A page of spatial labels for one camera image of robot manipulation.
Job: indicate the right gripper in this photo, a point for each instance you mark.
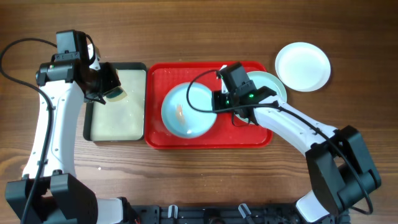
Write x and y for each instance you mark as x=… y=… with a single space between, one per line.
x=217 y=97

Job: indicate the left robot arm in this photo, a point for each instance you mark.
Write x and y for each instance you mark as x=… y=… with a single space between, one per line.
x=49 y=191

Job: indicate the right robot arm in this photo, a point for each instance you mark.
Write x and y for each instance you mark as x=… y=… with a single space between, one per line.
x=341 y=169

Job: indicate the black water tray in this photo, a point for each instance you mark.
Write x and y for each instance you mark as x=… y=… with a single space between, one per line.
x=121 y=120

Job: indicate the light blue plate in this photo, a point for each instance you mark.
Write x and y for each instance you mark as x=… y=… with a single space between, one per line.
x=185 y=110

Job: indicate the green yellow sponge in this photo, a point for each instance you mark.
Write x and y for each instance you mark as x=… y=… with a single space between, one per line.
x=116 y=94

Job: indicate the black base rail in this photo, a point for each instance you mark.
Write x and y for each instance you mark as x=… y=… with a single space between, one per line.
x=280 y=213

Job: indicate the pale green plate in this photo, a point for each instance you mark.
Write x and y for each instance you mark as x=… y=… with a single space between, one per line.
x=261 y=79

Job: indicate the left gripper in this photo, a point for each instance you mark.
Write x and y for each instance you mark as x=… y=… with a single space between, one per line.
x=109 y=73

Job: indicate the white plate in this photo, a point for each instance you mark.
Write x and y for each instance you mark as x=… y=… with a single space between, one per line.
x=303 y=67

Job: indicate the red serving tray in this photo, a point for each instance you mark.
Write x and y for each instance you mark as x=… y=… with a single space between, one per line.
x=227 y=132

